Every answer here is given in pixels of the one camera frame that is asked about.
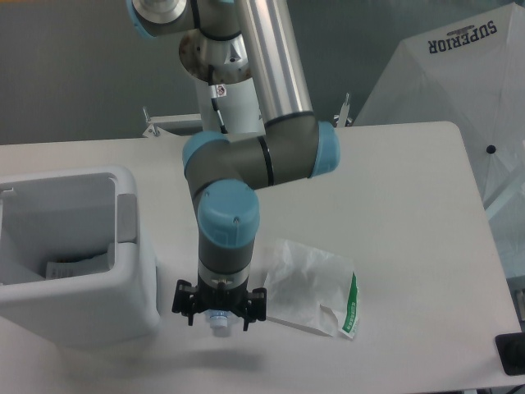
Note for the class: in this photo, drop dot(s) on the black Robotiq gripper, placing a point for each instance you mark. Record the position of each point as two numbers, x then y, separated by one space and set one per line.
190 300

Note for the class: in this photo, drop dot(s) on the crushed clear plastic bottle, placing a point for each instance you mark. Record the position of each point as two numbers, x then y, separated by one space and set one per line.
219 322

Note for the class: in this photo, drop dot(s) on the white green plastic wrapper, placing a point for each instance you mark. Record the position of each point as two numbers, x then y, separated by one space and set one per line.
313 289

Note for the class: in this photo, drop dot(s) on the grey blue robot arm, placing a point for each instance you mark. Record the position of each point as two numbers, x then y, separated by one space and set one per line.
222 175

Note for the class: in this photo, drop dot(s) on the white plastic trash can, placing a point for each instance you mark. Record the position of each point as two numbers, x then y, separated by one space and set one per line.
76 267

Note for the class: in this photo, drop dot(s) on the metal clamp screw right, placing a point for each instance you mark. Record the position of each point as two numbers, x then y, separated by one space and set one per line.
342 119

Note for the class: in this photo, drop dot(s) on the black device at table edge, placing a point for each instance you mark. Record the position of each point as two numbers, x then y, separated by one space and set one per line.
510 347

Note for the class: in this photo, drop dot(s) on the white Superior umbrella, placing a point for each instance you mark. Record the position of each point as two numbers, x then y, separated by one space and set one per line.
470 73

